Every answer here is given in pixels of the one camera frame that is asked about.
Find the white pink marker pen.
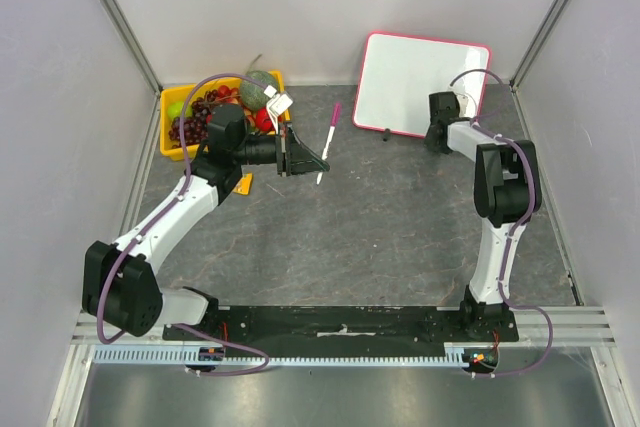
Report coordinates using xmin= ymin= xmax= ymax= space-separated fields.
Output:
xmin=322 ymin=102 xmax=342 ymax=161

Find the dark purple grape bunch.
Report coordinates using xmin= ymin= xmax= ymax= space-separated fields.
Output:
xmin=168 ymin=117 xmax=207 ymax=146

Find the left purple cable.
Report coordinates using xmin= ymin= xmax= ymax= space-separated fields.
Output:
xmin=94 ymin=72 xmax=279 ymax=378

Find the yellow snack packet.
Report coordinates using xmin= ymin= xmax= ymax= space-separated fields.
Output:
xmin=233 ymin=173 xmax=253 ymax=196

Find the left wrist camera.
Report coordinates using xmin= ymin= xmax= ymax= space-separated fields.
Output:
xmin=266 ymin=92 xmax=293 ymax=125

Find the yellow plastic bin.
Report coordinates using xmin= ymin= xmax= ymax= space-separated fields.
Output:
xmin=159 ymin=70 xmax=293 ymax=163

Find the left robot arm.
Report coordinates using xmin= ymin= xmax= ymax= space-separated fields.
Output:
xmin=82 ymin=104 xmax=330 ymax=344

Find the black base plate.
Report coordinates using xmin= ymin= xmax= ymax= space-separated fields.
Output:
xmin=193 ymin=305 xmax=519 ymax=345

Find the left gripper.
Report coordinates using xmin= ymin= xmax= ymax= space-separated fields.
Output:
xmin=233 ymin=121 xmax=328 ymax=177

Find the pink framed whiteboard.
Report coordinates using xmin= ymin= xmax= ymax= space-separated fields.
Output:
xmin=352 ymin=31 xmax=492 ymax=137

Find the green netted melon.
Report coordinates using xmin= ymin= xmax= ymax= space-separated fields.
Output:
xmin=239 ymin=70 xmax=280 ymax=113

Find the red apple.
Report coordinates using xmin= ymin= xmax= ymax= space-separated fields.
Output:
xmin=254 ymin=108 xmax=274 ymax=133

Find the green apple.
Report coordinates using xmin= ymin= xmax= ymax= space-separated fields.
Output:
xmin=166 ymin=102 xmax=184 ymax=122

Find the light blue cable duct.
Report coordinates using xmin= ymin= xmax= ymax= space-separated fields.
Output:
xmin=92 ymin=344 xmax=489 ymax=368

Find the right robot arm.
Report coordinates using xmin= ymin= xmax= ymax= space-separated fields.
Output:
xmin=424 ymin=91 xmax=541 ymax=342

